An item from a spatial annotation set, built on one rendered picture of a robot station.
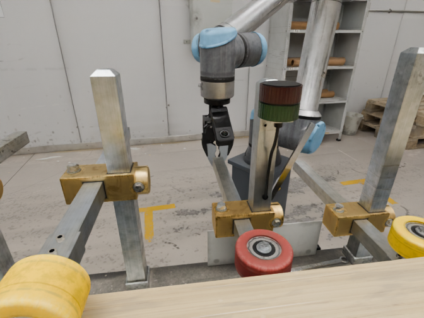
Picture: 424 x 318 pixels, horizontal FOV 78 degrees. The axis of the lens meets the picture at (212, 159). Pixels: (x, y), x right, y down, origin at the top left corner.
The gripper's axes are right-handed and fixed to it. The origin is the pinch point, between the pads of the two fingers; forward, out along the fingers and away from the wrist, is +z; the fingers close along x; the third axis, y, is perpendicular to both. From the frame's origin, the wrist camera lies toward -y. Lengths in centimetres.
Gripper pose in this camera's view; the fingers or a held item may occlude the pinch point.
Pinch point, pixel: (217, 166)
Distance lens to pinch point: 77.8
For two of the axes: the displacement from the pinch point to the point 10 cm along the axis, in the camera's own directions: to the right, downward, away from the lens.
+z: 0.0, 9.0, 4.4
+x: -9.9, 0.5, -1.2
